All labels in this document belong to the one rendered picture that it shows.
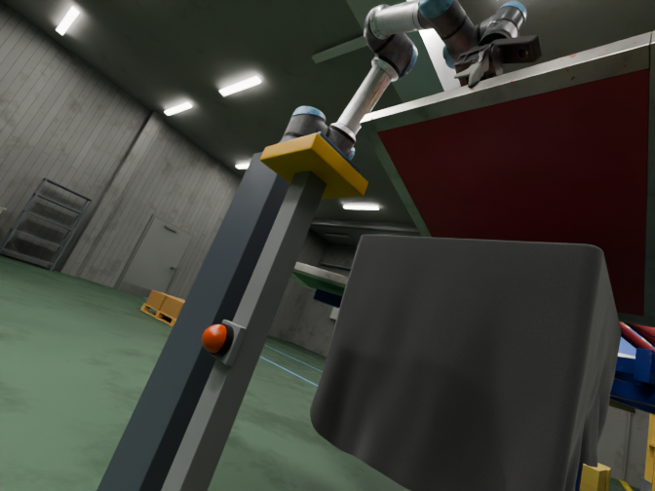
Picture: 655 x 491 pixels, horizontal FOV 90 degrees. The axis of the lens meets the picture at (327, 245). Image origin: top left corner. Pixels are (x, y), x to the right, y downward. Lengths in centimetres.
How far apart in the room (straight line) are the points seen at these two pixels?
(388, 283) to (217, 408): 38
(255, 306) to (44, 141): 948
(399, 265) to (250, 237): 48
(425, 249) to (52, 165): 947
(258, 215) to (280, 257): 53
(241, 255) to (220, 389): 55
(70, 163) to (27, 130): 94
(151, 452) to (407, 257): 79
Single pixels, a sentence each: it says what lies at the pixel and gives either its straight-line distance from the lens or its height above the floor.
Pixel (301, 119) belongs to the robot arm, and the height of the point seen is 136.
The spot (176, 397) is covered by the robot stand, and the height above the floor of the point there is 43.
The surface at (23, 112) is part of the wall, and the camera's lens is 989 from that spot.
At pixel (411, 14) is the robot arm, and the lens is 110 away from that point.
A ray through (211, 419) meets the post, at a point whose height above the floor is 56.
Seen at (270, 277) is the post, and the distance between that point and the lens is 48.
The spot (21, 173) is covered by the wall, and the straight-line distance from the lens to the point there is 973.
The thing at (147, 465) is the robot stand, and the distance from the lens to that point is 107.
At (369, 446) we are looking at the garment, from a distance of 66.
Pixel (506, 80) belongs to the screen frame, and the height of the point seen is 125.
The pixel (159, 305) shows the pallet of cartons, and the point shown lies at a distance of 666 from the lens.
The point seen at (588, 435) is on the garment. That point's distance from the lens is 82.
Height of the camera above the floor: 70
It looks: 15 degrees up
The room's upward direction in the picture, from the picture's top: 20 degrees clockwise
